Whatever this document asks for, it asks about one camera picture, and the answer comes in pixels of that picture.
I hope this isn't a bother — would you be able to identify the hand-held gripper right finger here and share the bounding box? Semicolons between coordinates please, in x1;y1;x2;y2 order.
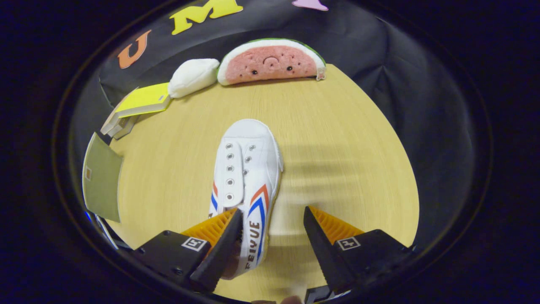
303;206;416;295

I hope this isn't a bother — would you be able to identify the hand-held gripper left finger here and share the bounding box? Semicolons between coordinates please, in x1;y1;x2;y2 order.
134;207;244;293

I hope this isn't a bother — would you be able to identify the white shoe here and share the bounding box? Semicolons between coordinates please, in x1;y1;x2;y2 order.
208;119;284;280

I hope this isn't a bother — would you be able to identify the beige fabric storage box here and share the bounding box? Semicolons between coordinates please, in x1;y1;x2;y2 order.
81;132;124;223

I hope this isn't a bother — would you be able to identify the yellow book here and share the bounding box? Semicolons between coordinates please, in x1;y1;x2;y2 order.
114;82;172;119

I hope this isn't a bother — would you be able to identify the white plush toy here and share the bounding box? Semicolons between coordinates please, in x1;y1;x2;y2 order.
167;58;221;99

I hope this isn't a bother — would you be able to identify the watermelon plush toy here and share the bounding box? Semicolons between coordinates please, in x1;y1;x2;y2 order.
216;38;327;87

